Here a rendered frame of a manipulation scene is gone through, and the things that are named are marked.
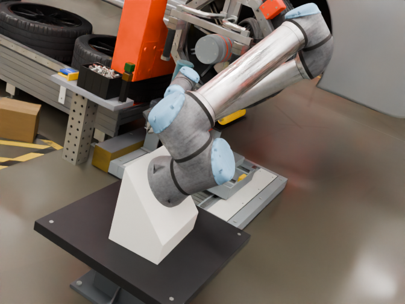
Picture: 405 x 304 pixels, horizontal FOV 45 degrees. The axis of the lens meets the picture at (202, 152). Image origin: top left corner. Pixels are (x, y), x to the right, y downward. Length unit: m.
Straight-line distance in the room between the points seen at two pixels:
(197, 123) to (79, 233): 0.58
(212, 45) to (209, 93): 0.72
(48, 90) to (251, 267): 1.67
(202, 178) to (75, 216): 0.52
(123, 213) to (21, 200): 0.85
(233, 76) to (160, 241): 0.60
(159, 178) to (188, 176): 0.11
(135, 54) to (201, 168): 1.17
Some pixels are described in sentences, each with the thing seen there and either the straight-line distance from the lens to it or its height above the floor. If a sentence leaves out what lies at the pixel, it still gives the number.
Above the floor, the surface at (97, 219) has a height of 0.30.
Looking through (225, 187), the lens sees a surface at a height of 0.16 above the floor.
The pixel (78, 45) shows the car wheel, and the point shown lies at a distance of 3.19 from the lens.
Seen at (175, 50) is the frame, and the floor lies 0.75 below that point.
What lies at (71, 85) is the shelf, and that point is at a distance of 2.63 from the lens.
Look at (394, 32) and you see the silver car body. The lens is 2.67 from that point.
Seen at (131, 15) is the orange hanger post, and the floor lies 0.85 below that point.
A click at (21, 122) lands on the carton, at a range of 2.91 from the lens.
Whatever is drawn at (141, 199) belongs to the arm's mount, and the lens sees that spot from 1.64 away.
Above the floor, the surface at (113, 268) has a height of 0.30.
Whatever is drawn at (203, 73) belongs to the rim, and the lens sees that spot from 2.62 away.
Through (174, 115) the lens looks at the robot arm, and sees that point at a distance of 1.53.
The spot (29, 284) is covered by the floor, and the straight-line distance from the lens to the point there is 2.01.
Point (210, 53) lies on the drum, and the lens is 2.31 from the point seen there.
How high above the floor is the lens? 1.36
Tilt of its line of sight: 24 degrees down
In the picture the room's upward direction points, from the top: 17 degrees clockwise
